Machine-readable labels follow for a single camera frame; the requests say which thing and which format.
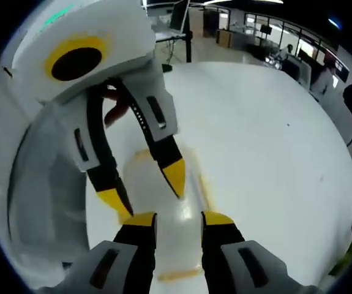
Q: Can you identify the wall screen with red picture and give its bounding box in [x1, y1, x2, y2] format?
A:
[334, 57, 351, 83]

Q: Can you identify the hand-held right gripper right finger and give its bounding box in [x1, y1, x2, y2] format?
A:
[200, 210, 320, 294]

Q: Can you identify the clear tray with yellow corners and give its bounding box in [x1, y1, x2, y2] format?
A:
[122, 148, 218, 281]

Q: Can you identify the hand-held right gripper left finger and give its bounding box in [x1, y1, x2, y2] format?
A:
[37, 211, 159, 294]

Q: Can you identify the tilted computer monitor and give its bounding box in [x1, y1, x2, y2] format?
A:
[169, 0, 192, 31]

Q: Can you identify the person's left hand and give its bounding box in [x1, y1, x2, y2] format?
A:
[103, 88, 133, 127]

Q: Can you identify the grey mesh office chair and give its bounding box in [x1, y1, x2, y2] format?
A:
[0, 100, 91, 276]

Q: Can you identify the black monitor stand pole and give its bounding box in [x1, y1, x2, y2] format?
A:
[184, 27, 193, 64]

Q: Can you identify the brown cardboard box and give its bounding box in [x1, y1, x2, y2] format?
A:
[215, 29, 232, 48]

